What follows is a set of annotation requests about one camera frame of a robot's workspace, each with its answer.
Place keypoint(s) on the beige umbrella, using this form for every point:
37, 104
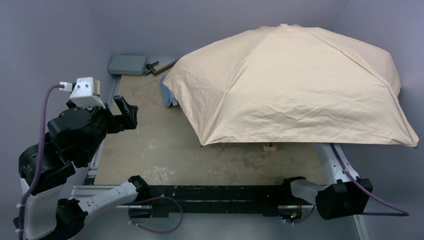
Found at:
291, 84

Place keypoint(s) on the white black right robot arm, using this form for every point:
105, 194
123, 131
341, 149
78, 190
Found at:
343, 195

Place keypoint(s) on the light blue umbrella case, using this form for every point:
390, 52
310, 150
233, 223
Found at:
168, 98

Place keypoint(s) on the grey flat pad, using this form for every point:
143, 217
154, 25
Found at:
124, 64

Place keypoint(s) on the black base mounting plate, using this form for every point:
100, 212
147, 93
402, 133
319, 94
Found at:
264, 200

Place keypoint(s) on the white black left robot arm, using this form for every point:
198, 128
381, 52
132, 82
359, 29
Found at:
68, 142

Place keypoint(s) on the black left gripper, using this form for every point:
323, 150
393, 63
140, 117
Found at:
117, 117

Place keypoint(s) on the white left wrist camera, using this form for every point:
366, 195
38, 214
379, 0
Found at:
85, 93

